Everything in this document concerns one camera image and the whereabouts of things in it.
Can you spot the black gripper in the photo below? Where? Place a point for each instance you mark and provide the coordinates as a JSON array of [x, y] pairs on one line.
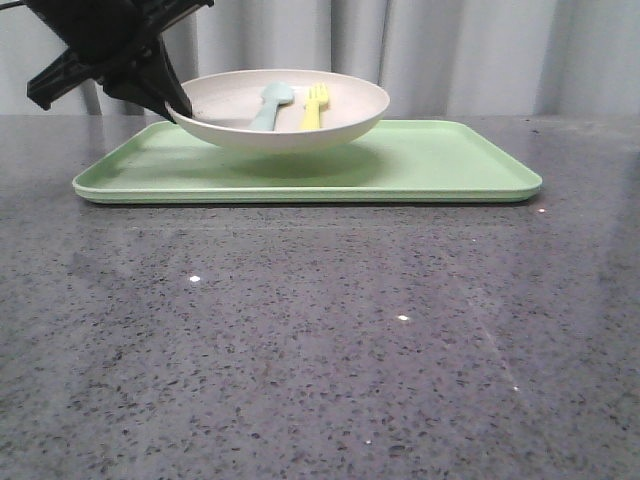
[[119, 45]]

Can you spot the cream round plate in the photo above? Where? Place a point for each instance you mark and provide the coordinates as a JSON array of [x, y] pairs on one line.
[[224, 104]]

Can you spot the yellow plastic fork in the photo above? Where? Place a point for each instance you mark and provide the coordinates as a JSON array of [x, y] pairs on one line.
[[316, 99]]

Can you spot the light blue plastic spoon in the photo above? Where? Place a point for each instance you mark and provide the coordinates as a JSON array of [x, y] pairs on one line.
[[274, 95]]

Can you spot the light green plastic tray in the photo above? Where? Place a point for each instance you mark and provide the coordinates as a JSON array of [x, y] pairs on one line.
[[397, 161]]

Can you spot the grey background curtain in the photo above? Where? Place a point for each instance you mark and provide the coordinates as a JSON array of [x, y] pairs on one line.
[[434, 58]]

